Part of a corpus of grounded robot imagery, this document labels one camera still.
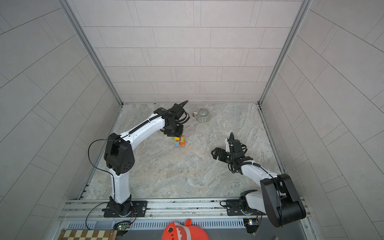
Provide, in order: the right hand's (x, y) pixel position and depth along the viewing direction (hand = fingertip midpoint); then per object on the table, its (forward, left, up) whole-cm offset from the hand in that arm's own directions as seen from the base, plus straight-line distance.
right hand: (217, 154), depth 89 cm
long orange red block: (+7, +20, +3) cm, 22 cm away
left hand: (+10, +19, +10) cm, 24 cm away
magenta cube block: (+6, +22, +8) cm, 24 cm away
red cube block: (+5, +19, +14) cm, 24 cm away
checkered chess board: (-34, +60, +4) cm, 69 cm away
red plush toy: (-36, +22, +7) cm, 42 cm away
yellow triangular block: (+6, +23, +11) cm, 26 cm away
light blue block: (+6, +24, +4) cm, 25 cm away
